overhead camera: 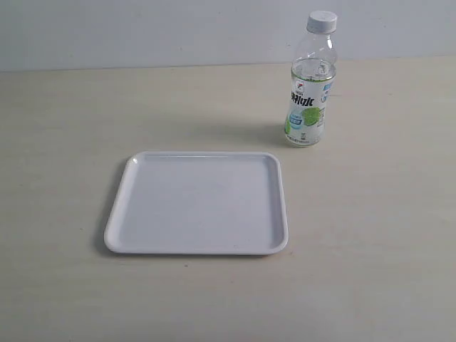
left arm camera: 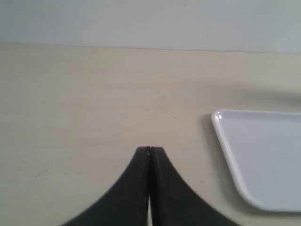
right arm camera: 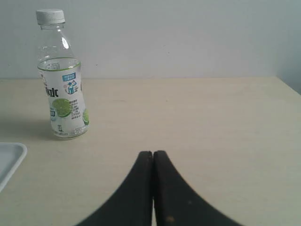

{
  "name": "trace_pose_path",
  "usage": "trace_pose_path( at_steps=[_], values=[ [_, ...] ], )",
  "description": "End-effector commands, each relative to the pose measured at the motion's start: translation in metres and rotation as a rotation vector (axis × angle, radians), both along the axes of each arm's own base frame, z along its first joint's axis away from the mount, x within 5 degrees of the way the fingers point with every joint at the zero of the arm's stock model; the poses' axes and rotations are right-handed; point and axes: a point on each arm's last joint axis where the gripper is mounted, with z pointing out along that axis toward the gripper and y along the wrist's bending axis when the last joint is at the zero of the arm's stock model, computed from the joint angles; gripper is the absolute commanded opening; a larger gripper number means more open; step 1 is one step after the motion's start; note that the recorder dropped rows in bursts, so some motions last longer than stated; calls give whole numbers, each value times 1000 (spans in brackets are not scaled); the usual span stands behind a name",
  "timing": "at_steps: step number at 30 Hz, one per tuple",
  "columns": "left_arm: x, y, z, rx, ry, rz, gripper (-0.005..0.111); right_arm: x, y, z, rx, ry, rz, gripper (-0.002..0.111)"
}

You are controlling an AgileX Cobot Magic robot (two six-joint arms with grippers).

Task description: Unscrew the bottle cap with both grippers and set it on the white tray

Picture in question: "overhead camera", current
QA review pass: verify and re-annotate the clear plastic water bottle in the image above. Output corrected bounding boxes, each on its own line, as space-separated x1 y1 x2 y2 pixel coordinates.
284 32 338 147

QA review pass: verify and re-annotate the white bottle cap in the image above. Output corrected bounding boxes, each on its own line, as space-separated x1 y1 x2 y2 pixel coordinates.
306 10 338 34

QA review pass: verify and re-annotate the white plastic tray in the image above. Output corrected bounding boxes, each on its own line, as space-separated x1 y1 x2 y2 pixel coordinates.
103 151 289 256

